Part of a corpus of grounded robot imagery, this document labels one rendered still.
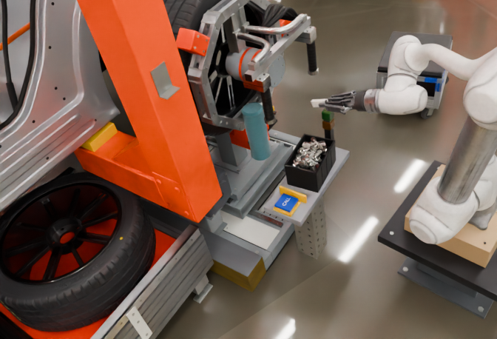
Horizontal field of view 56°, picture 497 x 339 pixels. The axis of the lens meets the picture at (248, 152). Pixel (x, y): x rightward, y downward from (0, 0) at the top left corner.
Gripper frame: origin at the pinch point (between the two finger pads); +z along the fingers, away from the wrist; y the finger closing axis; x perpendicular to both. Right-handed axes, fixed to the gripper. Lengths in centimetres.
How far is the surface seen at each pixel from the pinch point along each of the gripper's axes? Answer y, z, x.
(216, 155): 1, 72, 30
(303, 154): 16.7, 4.4, 12.8
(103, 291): 95, 54, 15
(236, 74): 9.3, 26.3, -22.0
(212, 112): 27.7, 28.7, -17.1
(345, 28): -174, 75, 52
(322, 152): 12.2, -1.4, 15.3
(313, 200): 28.9, -0.8, 26.4
